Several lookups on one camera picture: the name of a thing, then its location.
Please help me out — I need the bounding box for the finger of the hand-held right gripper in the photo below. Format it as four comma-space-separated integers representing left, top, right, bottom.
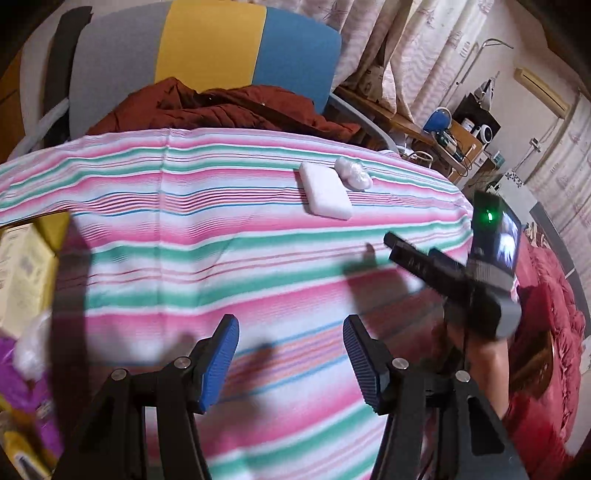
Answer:
384, 232, 472, 305
428, 248, 468, 274

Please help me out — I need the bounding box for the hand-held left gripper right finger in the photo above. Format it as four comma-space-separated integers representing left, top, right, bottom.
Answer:
342, 315, 529, 480

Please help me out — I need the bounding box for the beige air conditioner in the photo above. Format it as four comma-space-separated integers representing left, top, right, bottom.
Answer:
514, 68, 571, 118

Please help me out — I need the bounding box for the cardboard box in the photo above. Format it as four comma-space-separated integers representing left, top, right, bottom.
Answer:
355, 60, 393, 100

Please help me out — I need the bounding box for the red blanket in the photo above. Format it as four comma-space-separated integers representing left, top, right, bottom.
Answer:
503, 231, 591, 476

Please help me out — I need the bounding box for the wooden cabinet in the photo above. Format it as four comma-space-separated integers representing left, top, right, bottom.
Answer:
0, 51, 28, 148

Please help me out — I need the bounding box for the grey yellow blue chair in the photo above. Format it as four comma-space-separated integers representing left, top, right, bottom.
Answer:
18, 0, 400, 153

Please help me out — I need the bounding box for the cream box with green top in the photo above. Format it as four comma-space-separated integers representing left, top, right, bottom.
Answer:
0, 223, 60, 340

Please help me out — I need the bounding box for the wooden side table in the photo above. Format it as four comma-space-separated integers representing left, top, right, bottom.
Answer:
335, 85, 437, 146

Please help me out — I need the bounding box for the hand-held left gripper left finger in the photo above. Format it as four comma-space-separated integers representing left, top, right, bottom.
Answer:
53, 314, 241, 480

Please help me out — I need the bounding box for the white plastic ball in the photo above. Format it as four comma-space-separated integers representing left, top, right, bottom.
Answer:
335, 156, 372, 192

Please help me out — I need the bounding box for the person's right forearm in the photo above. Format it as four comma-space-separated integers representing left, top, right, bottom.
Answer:
438, 323, 511, 418

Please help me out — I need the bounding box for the black speaker box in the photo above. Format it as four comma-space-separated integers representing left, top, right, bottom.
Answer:
455, 92, 502, 141

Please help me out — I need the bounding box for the white sponge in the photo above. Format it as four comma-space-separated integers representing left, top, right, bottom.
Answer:
298, 161, 352, 221

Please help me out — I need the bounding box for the patterned beige curtain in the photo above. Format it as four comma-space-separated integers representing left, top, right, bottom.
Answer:
295, 0, 497, 121
526, 92, 591, 278

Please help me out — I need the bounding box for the striped tablecloth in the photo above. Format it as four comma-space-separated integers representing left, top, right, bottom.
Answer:
0, 127, 481, 480

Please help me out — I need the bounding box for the dark red jacket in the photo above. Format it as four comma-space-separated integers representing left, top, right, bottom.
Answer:
85, 77, 363, 148

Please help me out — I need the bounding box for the purple packet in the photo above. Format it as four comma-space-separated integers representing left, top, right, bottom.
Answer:
0, 335, 63, 457

